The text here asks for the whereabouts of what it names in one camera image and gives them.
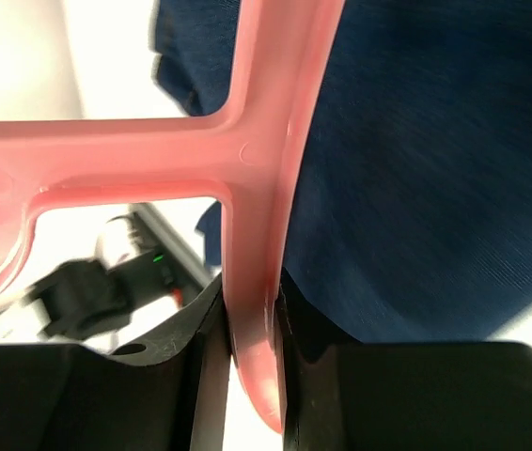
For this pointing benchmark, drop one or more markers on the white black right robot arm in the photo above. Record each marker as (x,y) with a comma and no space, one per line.
(107,310)

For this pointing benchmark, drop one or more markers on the dark blue denim trousers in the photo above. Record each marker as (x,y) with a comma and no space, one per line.
(412,217)

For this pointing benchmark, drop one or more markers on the pink hanger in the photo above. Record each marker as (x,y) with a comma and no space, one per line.
(247,155)

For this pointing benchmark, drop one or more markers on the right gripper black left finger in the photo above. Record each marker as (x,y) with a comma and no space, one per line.
(170,395)

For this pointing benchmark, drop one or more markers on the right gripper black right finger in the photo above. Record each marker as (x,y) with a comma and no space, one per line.
(337,393)

